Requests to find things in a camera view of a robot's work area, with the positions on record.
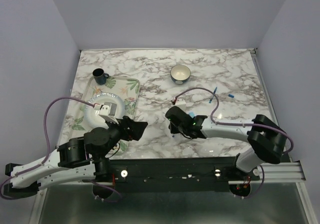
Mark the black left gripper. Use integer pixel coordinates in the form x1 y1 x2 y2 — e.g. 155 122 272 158
96 116 149 161

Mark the blue patterned pen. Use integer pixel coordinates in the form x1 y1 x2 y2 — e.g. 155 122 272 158
209 87 218 103

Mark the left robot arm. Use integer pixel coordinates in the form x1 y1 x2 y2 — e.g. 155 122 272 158
0 116 148 200

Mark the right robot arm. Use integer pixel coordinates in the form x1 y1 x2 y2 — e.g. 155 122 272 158
165 106 288 180

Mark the white blue-rimmed plate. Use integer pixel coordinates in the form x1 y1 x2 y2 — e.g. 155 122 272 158
84 93 125 128

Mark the dark teal bowl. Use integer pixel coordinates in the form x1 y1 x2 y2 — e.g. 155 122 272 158
170 65 191 85

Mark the dark blue mug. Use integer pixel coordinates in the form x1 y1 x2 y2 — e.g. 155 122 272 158
92 68 109 85

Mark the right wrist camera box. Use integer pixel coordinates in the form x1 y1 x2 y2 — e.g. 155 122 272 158
171 98 187 111

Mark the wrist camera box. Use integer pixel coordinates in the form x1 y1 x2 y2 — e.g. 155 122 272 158
99 102 117 117
171 98 187 111

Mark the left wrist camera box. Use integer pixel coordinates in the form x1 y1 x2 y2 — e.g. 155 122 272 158
99 102 117 117

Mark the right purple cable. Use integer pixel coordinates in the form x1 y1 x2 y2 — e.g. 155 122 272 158
174 87 295 199

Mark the black front mounting rail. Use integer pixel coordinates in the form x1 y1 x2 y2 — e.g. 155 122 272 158
93 157 259 193

